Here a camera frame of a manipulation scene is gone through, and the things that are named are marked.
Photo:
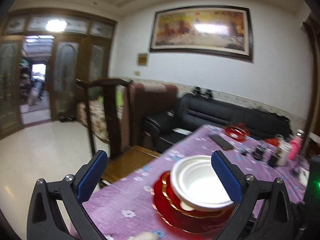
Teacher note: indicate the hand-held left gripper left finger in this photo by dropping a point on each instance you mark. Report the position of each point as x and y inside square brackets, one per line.
[91, 177]

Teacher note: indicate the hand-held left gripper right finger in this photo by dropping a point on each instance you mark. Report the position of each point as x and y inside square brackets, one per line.
[226, 177]

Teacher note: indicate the deep red ribbed plate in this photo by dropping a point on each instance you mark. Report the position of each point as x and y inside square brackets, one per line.
[168, 190]

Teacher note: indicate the large red gold-rimmed plate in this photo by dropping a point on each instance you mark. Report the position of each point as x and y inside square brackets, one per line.
[170, 215]

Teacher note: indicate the person's left hand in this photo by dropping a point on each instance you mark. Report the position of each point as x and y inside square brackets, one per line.
[143, 236]

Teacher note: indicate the black phone stand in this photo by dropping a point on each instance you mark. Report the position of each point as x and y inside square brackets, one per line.
[296, 168]

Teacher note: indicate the black smartphone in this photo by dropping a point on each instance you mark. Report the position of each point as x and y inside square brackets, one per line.
[221, 142]

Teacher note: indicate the bottle in pink knitted sleeve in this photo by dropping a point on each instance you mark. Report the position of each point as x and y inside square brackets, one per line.
[295, 147]

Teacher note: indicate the white canister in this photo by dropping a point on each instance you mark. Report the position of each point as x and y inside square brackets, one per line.
[285, 152]

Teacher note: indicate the black jar with cork lid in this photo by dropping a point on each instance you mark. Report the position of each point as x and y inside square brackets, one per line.
[273, 160]

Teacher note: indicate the small red gold-rimmed plate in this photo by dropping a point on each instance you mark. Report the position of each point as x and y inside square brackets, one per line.
[235, 132]

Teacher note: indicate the purple floral tablecloth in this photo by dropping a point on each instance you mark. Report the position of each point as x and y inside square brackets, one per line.
[140, 192]

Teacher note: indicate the red plastic bag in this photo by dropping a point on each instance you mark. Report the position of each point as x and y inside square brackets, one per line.
[271, 142]

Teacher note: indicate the floral cushion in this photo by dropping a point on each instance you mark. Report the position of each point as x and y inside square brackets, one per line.
[97, 120]

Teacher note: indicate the dark wooden chair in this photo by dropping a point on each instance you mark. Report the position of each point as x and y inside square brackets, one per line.
[110, 120]

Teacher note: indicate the white paper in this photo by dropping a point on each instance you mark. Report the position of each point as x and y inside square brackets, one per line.
[182, 131]

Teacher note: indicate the black leather sofa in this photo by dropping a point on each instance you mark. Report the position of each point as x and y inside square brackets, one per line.
[212, 112]

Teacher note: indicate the black device on sofa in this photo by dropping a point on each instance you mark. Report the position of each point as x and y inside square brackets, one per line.
[208, 93]
[198, 91]

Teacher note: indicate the wooden glass-panel door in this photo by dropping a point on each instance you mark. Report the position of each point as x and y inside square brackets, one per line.
[67, 80]

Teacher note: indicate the framed painting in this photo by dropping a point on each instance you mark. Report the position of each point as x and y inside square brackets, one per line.
[200, 32]

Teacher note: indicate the wooden door frame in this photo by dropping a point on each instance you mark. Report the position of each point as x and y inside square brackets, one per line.
[312, 80]

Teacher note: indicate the wall switch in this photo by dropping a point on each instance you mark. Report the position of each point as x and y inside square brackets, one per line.
[136, 73]

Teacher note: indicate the small wall plaque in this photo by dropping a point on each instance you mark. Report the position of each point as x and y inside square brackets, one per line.
[143, 59]

